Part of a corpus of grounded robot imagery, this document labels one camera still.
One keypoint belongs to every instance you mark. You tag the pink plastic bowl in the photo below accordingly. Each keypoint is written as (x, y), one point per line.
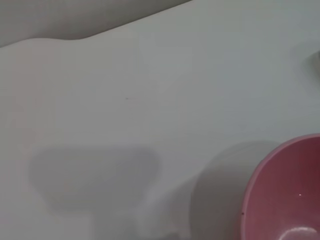
(287, 190)

